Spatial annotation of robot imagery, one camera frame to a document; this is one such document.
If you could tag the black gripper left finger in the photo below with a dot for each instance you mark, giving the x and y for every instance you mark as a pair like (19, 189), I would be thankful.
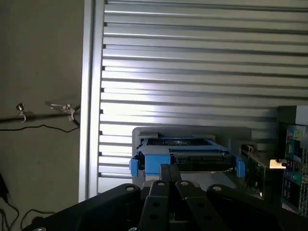
(154, 207)

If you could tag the black rod with metal clamps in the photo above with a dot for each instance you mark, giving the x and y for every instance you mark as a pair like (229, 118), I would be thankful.
(43, 116)

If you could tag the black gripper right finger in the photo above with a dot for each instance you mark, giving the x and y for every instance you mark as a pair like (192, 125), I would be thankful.
(192, 209)

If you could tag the green graphics card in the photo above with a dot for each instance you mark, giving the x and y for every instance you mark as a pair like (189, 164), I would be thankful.
(257, 173)

